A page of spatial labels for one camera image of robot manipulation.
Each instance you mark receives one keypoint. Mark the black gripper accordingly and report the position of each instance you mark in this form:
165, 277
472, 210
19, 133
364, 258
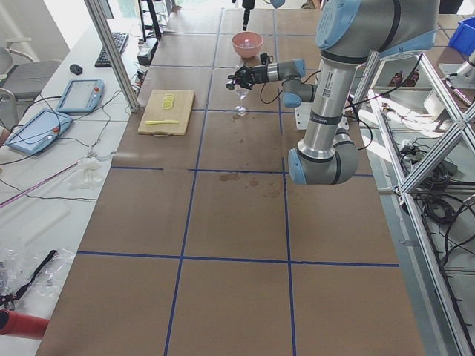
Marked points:
246, 15
258, 74

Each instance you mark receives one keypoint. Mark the clear wine glass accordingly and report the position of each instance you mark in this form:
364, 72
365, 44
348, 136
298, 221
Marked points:
242, 93

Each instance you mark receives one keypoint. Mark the blue teach pendant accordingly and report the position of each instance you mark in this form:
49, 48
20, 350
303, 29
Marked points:
40, 132
81, 96

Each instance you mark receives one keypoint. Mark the yellow plastic knife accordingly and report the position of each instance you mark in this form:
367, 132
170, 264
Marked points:
162, 122

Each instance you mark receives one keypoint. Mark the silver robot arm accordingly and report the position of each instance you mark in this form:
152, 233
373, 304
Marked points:
347, 32

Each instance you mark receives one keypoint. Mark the pink bowl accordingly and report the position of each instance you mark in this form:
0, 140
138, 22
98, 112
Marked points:
247, 53

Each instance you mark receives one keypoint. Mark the blue teach pendant near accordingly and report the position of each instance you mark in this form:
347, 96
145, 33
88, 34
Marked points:
40, 132

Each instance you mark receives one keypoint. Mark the aluminium frame post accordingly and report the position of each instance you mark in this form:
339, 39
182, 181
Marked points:
97, 15

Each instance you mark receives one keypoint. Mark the grey office chair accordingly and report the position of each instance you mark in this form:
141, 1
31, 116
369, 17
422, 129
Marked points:
21, 76

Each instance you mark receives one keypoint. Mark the pile of clear ice cubes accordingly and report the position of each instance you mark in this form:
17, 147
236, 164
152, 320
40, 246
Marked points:
246, 44

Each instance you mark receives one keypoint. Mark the black computer mouse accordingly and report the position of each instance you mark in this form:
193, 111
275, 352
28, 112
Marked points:
76, 69

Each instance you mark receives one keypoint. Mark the bamboo cutting board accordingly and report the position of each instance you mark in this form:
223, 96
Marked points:
181, 111

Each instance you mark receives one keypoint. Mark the red cylinder bottle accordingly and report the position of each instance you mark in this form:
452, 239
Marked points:
16, 324

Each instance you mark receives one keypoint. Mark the white crumpled tissue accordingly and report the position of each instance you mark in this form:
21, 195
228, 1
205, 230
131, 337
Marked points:
87, 174

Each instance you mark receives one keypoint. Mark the blue teach pendant far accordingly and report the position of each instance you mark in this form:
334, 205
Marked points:
81, 96

